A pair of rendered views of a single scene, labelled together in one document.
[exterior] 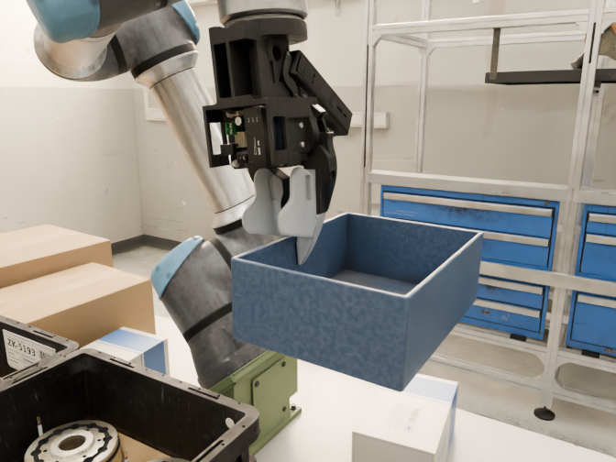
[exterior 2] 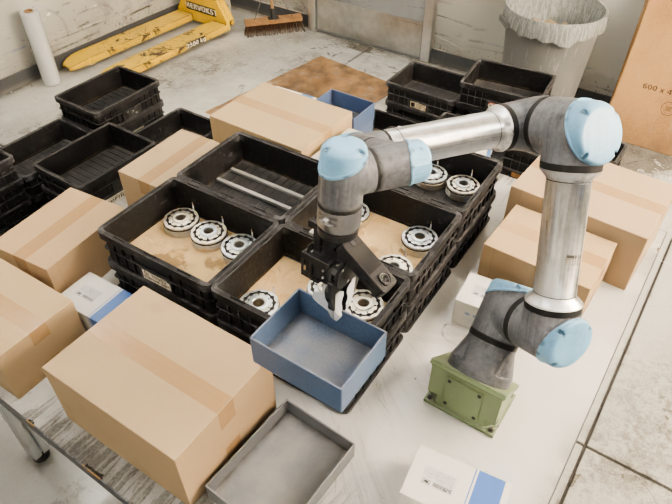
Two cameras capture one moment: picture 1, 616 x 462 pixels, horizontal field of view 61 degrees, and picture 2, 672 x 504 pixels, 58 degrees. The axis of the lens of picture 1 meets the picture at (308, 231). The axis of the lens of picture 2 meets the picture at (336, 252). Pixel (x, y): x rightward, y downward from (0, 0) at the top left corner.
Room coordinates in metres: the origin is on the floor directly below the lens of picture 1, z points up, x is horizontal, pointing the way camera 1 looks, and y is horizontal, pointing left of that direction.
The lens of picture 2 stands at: (0.50, -0.77, 1.99)
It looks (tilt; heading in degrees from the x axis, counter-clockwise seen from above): 42 degrees down; 92
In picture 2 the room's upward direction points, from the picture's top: straight up
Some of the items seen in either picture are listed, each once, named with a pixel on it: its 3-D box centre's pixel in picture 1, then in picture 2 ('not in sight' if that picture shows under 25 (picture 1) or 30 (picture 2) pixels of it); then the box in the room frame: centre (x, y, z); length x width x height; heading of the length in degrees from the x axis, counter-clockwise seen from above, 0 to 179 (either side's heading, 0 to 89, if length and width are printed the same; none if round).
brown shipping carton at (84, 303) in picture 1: (65, 323); (543, 264); (1.04, 0.53, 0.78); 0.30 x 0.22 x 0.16; 146
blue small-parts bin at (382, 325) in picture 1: (367, 280); (318, 346); (0.44, -0.05, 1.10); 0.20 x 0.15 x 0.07; 148
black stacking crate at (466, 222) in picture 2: not in sight; (421, 181); (0.70, 0.79, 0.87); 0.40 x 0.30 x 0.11; 150
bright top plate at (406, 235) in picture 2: not in sight; (419, 237); (0.68, 0.54, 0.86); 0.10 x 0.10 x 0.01
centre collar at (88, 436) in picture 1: (71, 444); (363, 303); (0.53, 0.28, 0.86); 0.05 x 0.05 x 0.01
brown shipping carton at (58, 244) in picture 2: not in sight; (67, 246); (-0.35, 0.55, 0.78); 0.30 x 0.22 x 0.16; 65
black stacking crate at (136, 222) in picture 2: not in sight; (192, 243); (0.05, 0.48, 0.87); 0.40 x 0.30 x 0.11; 150
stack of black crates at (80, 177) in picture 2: not in sight; (108, 196); (-0.58, 1.32, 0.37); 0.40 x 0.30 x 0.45; 58
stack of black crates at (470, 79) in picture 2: not in sight; (500, 120); (1.22, 2.03, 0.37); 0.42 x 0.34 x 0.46; 148
